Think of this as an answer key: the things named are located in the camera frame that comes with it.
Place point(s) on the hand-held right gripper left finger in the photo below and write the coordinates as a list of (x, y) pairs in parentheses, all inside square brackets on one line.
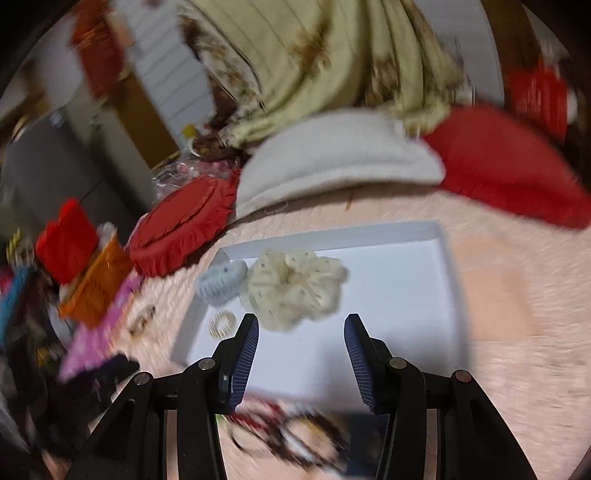
[(242, 364)]

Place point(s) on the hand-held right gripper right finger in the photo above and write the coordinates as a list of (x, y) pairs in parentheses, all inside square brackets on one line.
[(358, 364)]

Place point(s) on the white shallow tray box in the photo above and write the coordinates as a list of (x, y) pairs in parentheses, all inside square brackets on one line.
[(392, 300)]

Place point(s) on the light blue fluffy hair clip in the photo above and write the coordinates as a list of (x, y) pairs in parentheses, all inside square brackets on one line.
[(219, 281)]

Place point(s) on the cream dotted scrunchie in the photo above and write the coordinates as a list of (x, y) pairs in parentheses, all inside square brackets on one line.
[(286, 286)]

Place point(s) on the peach quilted bedspread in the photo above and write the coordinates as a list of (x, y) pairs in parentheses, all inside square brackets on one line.
[(508, 369)]

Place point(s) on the purple flowered blanket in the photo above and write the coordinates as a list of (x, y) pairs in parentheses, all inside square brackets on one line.
[(92, 346)]

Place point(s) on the red ruffled round cushion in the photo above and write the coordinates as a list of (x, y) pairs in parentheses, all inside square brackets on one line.
[(180, 221)]

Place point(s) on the orange plastic basket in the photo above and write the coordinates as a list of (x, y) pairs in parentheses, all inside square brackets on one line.
[(94, 290)]

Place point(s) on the clear plastic bag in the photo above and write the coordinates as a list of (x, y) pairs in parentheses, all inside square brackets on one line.
[(175, 177)]

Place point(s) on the red paper box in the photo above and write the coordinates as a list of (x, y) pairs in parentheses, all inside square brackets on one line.
[(64, 240)]

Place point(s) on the white pillow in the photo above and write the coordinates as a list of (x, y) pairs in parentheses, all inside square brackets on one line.
[(332, 147)]

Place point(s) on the red ruffled pillow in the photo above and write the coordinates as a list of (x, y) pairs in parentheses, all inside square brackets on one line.
[(498, 161)]

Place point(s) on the cream floral blanket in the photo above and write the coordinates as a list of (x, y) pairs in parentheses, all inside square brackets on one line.
[(323, 55)]

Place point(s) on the red shopping bag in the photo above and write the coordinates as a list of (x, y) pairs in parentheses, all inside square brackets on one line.
[(535, 97)]

